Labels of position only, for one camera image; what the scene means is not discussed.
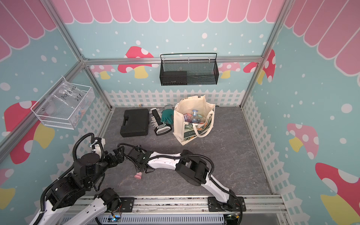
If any pink hourglass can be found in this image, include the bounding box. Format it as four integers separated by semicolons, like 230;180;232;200
134;172;143;180

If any cream floral canvas tote bag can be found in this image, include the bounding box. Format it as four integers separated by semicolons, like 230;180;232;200
173;96;215;145

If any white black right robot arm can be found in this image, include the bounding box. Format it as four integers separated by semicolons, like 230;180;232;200
123;146;246;212

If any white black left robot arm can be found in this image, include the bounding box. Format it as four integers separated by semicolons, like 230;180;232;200
31;133;124;225

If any black plastic tool case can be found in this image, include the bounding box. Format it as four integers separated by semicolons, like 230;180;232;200
120;108;150;137

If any green work glove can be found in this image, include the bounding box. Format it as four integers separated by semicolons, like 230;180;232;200
161;105;174;125

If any black box in basket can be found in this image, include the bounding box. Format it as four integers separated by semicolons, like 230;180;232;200
160;71;188;86

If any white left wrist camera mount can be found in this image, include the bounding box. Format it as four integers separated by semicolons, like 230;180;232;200
91;138;106;156

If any clear acrylic wall bin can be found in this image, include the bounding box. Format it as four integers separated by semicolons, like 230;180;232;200
31;78;95;130

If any black wire mesh basket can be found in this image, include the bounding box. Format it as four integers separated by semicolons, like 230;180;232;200
160;52;219;85

